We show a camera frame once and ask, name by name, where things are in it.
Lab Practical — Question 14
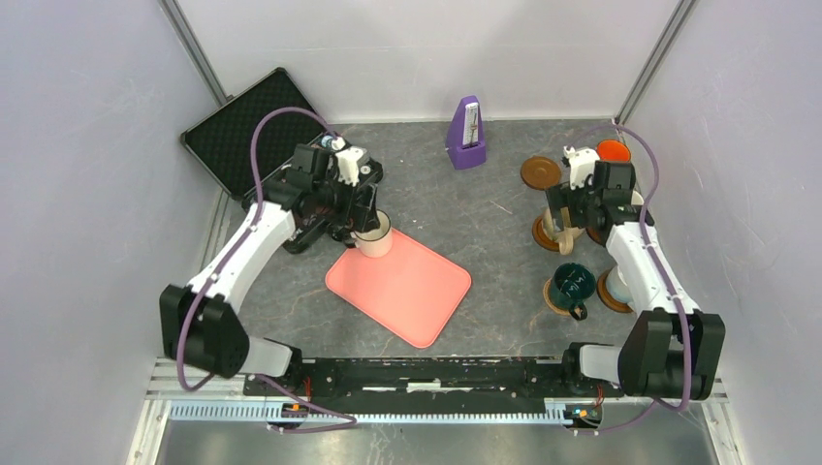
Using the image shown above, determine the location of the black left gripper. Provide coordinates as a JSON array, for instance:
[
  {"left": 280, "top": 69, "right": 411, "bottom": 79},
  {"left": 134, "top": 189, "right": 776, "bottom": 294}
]
[{"left": 312, "top": 170, "right": 379, "bottom": 233}]

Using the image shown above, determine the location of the beige mug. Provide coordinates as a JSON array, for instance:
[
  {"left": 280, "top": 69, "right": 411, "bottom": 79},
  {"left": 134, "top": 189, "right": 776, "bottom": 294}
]
[{"left": 543, "top": 207, "right": 585, "bottom": 256}]

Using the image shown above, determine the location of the white ribbed black-rimmed mug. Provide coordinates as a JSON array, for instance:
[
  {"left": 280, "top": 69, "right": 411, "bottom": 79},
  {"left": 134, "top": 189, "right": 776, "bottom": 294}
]
[{"left": 352, "top": 209, "right": 393, "bottom": 259}]

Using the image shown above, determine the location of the brown wooden coaster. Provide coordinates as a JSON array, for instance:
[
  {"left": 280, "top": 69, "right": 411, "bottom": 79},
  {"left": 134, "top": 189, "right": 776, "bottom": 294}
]
[
  {"left": 585, "top": 227, "right": 607, "bottom": 246},
  {"left": 531, "top": 217, "right": 584, "bottom": 256},
  {"left": 520, "top": 156, "right": 562, "bottom": 190},
  {"left": 596, "top": 270, "right": 634, "bottom": 314}
]

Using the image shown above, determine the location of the dark green mug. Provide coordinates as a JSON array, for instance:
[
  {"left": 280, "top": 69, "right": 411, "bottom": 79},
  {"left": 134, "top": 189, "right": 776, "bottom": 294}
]
[{"left": 552, "top": 263, "right": 597, "bottom": 321}]

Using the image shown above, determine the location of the woven rattan coaster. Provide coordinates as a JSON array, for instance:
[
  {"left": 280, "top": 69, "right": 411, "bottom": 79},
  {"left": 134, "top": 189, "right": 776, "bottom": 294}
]
[{"left": 543, "top": 278, "right": 575, "bottom": 317}]

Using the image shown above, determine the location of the orange mug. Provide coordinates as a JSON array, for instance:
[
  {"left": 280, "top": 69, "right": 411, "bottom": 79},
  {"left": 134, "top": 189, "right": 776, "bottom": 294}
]
[{"left": 596, "top": 139, "right": 632, "bottom": 163}]

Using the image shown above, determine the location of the white mug blue handle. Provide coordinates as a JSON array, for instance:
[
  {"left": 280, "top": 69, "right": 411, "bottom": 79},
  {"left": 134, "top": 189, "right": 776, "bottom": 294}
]
[{"left": 631, "top": 191, "right": 644, "bottom": 207}]

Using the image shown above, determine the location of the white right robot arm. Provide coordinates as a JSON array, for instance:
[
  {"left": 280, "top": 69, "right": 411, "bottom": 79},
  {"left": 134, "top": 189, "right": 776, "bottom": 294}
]
[{"left": 546, "top": 157, "right": 726, "bottom": 401}]

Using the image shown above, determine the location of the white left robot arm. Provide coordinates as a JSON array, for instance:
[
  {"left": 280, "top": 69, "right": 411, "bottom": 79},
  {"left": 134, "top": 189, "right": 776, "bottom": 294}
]
[{"left": 159, "top": 144, "right": 384, "bottom": 395}]

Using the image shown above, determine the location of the pink plastic tray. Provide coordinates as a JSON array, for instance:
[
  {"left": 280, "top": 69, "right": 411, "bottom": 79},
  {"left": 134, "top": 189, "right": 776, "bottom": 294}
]
[{"left": 325, "top": 230, "right": 472, "bottom": 349}]

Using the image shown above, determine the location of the purple metronome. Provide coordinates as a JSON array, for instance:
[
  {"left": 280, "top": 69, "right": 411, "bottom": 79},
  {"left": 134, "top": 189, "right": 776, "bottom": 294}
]
[{"left": 445, "top": 95, "right": 487, "bottom": 171}]

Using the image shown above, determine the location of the black poker chip case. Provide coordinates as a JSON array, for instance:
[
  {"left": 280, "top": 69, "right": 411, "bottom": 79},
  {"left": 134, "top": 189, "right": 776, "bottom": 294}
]
[{"left": 180, "top": 66, "right": 385, "bottom": 255}]

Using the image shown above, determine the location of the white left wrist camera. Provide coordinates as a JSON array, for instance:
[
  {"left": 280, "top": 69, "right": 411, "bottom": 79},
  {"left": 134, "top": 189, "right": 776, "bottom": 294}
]
[{"left": 330, "top": 136, "right": 367, "bottom": 187}]

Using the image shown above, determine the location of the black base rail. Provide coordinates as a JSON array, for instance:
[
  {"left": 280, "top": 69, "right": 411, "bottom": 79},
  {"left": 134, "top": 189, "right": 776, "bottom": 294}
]
[{"left": 276, "top": 356, "right": 623, "bottom": 415}]

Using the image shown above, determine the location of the aluminium frame rail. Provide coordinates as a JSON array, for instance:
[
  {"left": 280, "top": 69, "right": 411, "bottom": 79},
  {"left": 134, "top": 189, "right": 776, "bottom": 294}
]
[{"left": 145, "top": 358, "right": 730, "bottom": 425}]

